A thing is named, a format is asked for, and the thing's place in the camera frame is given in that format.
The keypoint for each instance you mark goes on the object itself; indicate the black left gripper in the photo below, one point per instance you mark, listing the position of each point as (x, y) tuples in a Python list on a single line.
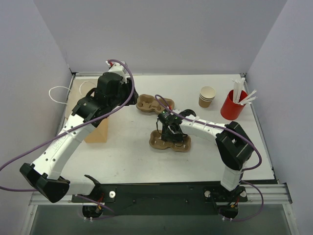
[(130, 93)]

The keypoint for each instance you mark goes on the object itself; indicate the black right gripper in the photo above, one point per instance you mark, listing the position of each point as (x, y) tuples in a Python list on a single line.
[(171, 132)]

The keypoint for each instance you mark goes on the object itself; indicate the pulp cup carrier tray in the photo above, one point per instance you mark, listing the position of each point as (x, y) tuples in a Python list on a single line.
[(156, 142)]

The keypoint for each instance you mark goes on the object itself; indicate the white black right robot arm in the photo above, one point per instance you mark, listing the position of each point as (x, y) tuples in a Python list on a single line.
[(231, 140)]

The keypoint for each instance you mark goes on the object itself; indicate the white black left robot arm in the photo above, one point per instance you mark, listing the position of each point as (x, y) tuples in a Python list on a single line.
[(44, 174)]

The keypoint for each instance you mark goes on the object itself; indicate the lower pulp cup carrier stack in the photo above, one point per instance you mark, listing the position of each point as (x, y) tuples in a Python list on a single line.
[(148, 103)]

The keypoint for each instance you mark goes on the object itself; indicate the stacked kraft paper cups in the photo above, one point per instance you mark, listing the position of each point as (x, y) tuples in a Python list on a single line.
[(206, 96)]

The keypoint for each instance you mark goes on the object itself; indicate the red cylindrical straw holder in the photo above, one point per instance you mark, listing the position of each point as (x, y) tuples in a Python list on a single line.
[(231, 110)]

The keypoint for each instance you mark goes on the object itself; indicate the white wrapped straws bundle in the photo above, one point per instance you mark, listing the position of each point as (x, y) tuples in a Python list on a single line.
[(237, 90)]

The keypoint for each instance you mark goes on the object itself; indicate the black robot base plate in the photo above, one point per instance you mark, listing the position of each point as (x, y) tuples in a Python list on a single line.
[(159, 207)]

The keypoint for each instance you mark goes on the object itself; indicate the aluminium front frame rail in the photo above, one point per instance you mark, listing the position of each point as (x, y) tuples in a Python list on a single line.
[(266, 193)]

